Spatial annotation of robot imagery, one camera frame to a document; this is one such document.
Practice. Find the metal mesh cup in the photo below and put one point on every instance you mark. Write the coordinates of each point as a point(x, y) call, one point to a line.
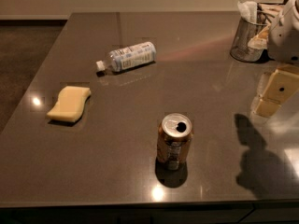
point(240, 49)

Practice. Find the yellow sponge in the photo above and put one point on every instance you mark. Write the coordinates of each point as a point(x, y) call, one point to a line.
point(70, 104)

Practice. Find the clear plastic water bottle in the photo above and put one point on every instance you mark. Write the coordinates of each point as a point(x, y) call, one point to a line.
point(119, 60)

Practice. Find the orange soda can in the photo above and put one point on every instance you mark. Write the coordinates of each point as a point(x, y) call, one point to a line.
point(175, 135)

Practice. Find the white crumpled napkin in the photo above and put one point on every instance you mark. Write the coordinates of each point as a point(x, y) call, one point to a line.
point(248, 11)

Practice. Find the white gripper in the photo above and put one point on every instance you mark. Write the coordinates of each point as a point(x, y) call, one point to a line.
point(285, 37)

